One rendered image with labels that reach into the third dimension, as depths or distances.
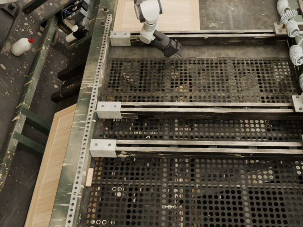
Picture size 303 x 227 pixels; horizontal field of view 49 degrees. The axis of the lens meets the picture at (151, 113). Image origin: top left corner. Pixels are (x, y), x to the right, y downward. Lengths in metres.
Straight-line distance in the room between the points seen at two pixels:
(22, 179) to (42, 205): 0.46
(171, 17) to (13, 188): 1.56
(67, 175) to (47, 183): 0.55
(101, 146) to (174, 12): 1.14
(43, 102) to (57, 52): 0.56
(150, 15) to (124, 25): 0.67
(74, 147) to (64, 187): 0.21
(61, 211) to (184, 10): 1.53
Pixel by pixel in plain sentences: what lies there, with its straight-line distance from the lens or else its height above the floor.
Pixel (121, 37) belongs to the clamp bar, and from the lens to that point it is 2.12.
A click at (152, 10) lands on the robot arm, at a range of 1.64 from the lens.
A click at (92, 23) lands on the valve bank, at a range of 2.33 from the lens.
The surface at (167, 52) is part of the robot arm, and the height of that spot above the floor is 1.24.
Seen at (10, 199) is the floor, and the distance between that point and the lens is 2.44.
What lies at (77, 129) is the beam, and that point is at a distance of 1.74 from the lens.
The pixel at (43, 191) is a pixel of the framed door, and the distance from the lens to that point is 2.16.
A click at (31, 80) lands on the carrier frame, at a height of 0.18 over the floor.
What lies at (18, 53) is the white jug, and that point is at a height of 0.05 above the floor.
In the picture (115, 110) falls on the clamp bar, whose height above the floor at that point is 1.01.
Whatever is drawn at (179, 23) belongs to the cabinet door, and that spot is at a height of 1.26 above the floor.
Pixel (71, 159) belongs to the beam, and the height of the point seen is 0.84.
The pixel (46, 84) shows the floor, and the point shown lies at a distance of 2.92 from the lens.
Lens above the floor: 2.02
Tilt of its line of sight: 30 degrees down
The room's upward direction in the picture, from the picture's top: 69 degrees clockwise
